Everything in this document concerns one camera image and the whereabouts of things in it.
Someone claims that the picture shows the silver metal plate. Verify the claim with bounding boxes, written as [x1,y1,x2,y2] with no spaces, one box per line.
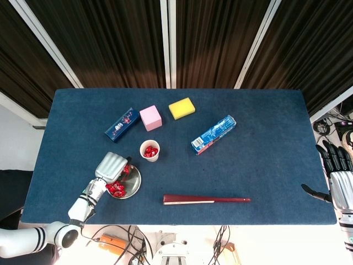
[106,164,142,199]

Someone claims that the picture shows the white partition frame post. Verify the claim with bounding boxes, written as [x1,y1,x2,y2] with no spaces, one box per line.
[234,0,282,89]
[0,91,48,129]
[309,85,353,124]
[8,0,84,89]

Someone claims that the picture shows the white silver robot base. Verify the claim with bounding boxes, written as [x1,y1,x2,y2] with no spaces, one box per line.
[151,230,191,265]

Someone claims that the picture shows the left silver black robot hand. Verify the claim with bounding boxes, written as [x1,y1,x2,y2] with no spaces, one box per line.
[95,151,132,184]

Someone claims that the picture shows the black cable bundle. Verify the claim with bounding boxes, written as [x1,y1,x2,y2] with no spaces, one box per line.
[85,225,154,265]
[208,225,231,265]

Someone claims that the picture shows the red folded fan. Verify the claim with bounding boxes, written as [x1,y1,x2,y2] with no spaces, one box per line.
[163,194,252,206]

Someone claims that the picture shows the tan wooden piece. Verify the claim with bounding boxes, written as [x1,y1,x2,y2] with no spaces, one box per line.
[220,242,242,265]

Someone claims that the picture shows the orange power box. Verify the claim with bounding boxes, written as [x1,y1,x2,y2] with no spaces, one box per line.
[98,233,128,256]

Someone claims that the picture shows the dark blue long box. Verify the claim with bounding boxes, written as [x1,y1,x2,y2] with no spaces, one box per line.
[104,107,141,144]

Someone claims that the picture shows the light blue toothpaste box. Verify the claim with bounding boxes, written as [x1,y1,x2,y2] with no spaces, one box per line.
[191,114,237,156]

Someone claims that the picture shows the white round device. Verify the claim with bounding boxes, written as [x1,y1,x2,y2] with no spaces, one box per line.
[341,129,353,152]

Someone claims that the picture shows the black floor cables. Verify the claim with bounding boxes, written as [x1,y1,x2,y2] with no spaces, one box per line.
[313,109,350,163]

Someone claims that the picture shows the blue felt tablecloth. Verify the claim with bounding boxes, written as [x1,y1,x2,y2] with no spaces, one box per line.
[21,88,338,226]

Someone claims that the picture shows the pink cube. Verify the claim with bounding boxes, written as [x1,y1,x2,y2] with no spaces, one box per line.
[139,104,163,132]

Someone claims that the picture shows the yellow sponge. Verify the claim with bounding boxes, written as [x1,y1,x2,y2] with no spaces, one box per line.
[168,97,196,120]

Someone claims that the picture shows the white double frame post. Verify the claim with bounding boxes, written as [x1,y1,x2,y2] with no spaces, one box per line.
[159,0,178,89]

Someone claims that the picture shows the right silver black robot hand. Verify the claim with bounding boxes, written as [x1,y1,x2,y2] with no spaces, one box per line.
[301,140,353,214]

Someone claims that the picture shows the small black box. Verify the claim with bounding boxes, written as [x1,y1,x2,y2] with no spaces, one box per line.
[334,121,349,136]

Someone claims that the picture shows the dark brown pleated curtain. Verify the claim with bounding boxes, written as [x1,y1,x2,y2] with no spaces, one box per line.
[242,0,353,116]
[26,0,166,89]
[175,0,272,89]
[0,0,74,118]

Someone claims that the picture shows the white paper cup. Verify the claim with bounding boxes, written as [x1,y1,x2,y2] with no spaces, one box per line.
[139,139,161,163]

